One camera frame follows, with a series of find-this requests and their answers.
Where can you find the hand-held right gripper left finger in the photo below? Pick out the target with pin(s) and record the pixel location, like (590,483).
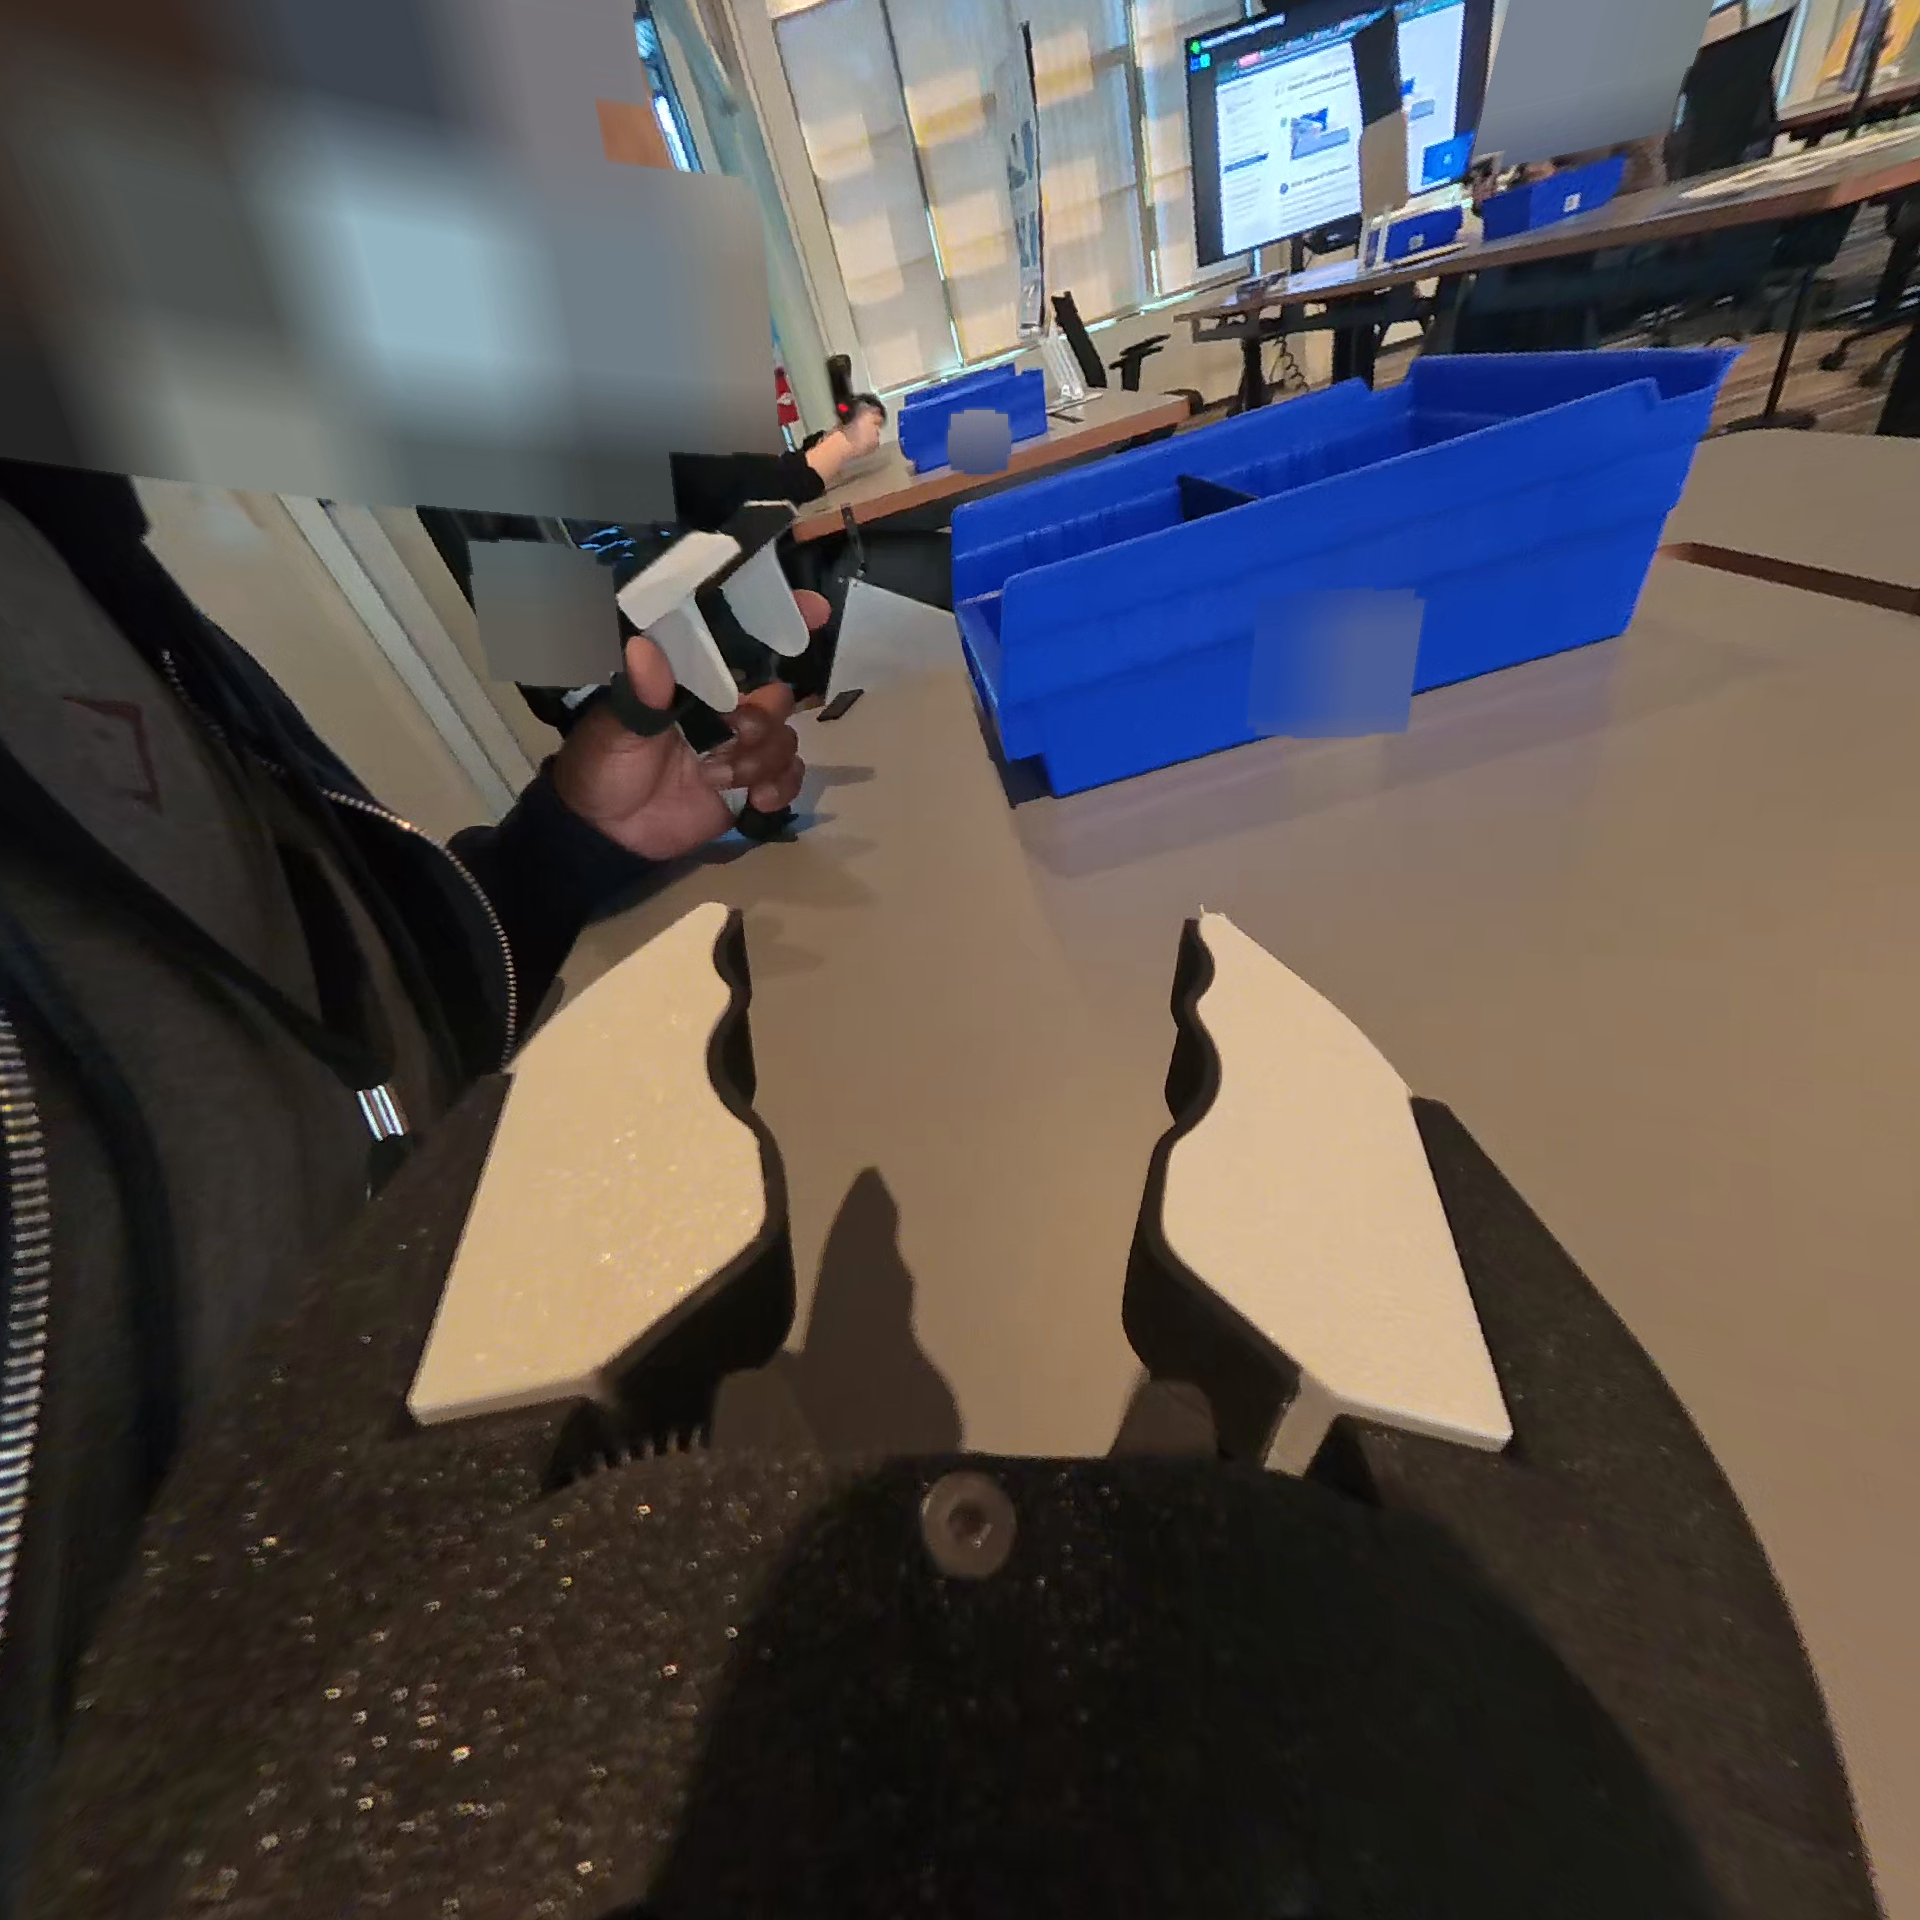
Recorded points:
(614,1200)

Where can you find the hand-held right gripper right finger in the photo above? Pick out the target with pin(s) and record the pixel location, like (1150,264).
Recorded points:
(1321,1215)

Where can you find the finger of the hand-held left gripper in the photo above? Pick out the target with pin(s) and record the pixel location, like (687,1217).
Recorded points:
(884,638)

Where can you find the large blue plastic bin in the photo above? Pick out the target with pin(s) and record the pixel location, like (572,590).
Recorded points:
(1141,630)

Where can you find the another person's forearm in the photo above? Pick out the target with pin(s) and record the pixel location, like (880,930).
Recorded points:
(750,483)

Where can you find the person's left forearm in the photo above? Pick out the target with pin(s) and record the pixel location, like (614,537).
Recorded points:
(524,883)

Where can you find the person's left hand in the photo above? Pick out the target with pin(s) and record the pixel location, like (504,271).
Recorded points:
(660,781)

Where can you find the black hand-held device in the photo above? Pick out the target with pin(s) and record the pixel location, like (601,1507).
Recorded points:
(847,383)

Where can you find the small blue plastic bin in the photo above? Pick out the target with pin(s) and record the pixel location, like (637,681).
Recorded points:
(924,427)
(1528,208)
(1441,238)

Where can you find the short wooden desk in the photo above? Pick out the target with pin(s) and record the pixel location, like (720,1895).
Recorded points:
(1110,427)

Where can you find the black swivel chair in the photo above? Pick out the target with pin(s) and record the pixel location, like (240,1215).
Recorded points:
(1087,343)

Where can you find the window with white blinds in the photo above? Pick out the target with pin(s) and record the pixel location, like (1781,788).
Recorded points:
(884,180)

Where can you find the person's torso in zip hoodie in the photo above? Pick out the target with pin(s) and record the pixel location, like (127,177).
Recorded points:
(181,975)

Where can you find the large display screen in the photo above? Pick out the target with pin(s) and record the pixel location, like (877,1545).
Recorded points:
(1275,135)

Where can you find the long wooden desk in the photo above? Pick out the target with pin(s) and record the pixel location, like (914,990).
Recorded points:
(1650,203)

